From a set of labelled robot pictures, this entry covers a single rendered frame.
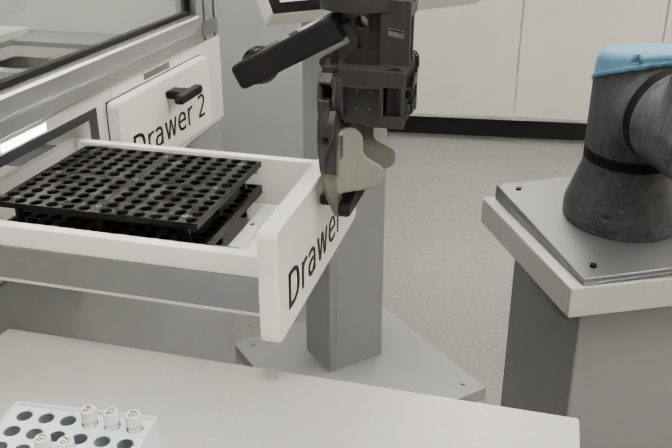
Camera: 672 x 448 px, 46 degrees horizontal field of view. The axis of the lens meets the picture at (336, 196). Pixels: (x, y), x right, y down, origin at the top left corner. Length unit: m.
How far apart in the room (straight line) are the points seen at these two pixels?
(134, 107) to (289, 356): 1.13
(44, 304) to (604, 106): 0.71
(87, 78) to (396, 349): 1.31
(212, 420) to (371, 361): 1.36
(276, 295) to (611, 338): 0.52
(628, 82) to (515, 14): 2.73
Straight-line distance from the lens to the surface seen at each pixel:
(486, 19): 3.70
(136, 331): 1.21
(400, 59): 0.71
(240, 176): 0.86
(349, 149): 0.73
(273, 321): 0.69
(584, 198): 1.05
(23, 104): 0.91
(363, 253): 1.90
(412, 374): 2.03
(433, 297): 2.43
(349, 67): 0.71
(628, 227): 1.04
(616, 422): 1.16
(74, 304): 1.05
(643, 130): 0.94
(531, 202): 1.12
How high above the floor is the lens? 1.21
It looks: 23 degrees down
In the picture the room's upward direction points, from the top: straight up
